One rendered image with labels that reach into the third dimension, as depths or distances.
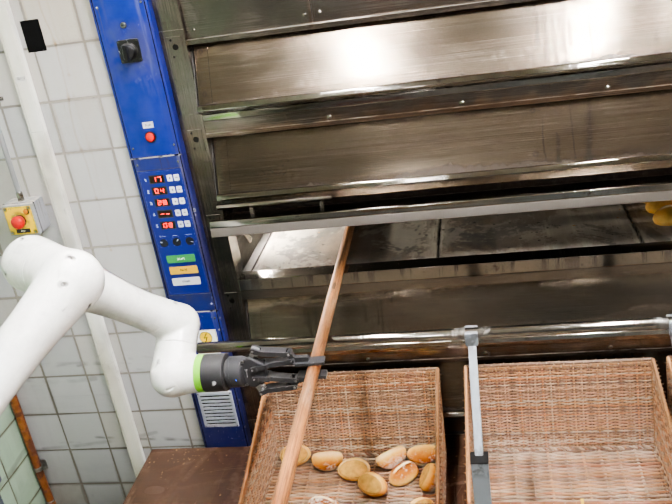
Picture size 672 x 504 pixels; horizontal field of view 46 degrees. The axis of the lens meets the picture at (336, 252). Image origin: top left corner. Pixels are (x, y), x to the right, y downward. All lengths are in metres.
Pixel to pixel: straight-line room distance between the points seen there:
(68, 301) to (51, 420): 1.44
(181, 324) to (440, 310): 0.82
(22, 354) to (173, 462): 1.27
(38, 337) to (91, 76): 0.99
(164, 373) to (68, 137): 0.84
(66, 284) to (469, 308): 1.26
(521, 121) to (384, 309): 0.69
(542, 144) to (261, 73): 0.78
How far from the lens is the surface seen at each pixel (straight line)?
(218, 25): 2.23
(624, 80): 2.19
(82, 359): 2.79
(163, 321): 1.94
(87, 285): 1.59
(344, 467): 2.47
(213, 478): 2.65
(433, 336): 2.00
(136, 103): 2.30
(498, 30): 2.14
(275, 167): 2.27
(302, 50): 2.19
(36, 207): 2.52
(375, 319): 2.42
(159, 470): 2.75
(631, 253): 2.36
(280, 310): 2.48
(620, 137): 2.22
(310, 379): 1.82
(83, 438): 2.99
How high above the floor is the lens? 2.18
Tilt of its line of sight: 24 degrees down
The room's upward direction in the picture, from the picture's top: 9 degrees counter-clockwise
